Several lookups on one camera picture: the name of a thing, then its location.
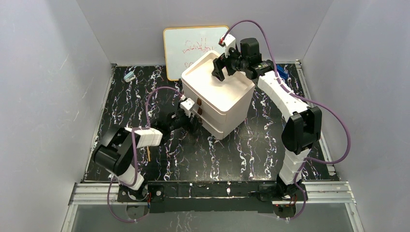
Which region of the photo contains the light blue small stapler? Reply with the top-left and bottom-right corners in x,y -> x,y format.
123,72 -> 135,83

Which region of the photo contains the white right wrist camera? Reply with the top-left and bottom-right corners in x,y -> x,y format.
218,33 -> 236,58

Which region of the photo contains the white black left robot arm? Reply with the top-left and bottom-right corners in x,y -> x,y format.
91,109 -> 202,190

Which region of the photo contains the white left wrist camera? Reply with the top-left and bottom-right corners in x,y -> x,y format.
179,97 -> 195,117

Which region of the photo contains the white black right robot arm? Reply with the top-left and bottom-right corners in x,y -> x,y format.
212,34 -> 322,190

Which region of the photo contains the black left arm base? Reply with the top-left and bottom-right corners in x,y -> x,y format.
117,181 -> 165,203

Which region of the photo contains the thin wooden makeup pencil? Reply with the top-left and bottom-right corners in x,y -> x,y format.
146,147 -> 151,162

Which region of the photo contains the blue black stapler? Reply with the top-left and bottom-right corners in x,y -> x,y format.
276,64 -> 289,81

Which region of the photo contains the yellow framed whiteboard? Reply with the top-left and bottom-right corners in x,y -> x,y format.
163,26 -> 228,81

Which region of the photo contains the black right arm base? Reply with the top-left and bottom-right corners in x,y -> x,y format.
248,179 -> 308,202

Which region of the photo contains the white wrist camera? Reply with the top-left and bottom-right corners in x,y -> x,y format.
179,97 -> 195,117
218,33 -> 236,58

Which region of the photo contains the white drawer organizer box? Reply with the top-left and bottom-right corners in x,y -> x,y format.
181,50 -> 255,140

